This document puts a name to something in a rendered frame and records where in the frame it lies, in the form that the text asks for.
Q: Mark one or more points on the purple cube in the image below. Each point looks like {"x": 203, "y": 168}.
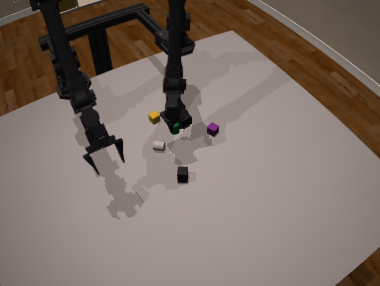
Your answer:
{"x": 212, "y": 129}

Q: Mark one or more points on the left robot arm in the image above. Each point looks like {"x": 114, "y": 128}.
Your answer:
{"x": 178, "y": 22}

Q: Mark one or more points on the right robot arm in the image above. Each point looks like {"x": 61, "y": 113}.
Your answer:
{"x": 74, "y": 80}

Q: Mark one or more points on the green cylinder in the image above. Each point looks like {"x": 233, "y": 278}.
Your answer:
{"x": 175, "y": 129}

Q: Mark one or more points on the white cylinder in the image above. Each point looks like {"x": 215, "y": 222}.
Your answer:
{"x": 158, "y": 145}

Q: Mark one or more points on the yellow cube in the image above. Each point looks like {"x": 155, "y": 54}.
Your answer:
{"x": 154, "y": 117}

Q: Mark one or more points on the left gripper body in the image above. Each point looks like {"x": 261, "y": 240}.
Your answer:
{"x": 166, "y": 120}

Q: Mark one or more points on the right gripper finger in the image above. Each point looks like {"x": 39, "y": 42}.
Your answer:
{"x": 120, "y": 144}
{"x": 90, "y": 161}

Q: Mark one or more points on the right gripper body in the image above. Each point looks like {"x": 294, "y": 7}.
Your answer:
{"x": 111, "y": 141}

